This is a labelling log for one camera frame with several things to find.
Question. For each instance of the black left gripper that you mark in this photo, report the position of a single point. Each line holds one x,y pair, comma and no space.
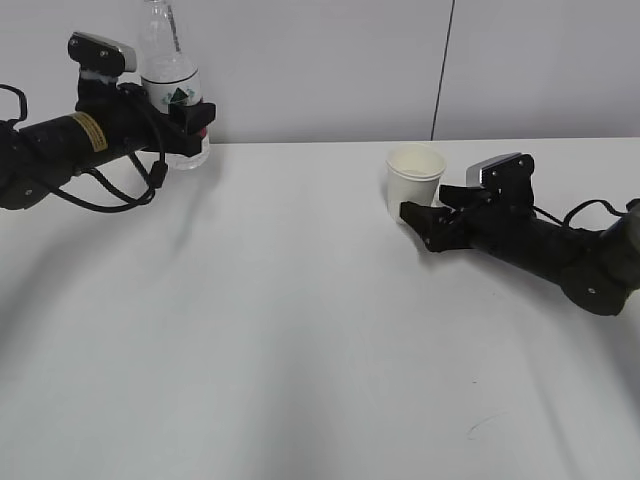
120,119

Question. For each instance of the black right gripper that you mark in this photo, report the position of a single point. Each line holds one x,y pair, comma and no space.
471,213

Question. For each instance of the white paper cup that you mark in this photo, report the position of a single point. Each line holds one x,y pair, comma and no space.
414,171

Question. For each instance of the clear Nongfu Spring water bottle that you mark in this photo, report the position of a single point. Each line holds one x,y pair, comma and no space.
167,73

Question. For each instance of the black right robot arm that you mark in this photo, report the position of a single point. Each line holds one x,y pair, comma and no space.
597,270

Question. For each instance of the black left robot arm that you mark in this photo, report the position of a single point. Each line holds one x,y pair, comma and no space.
38,160

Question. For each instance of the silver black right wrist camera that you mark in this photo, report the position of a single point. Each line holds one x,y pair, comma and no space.
501,172

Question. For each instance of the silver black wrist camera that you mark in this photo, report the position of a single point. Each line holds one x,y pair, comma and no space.
501,172
101,55

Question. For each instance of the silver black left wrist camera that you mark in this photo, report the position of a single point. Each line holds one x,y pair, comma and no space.
101,55

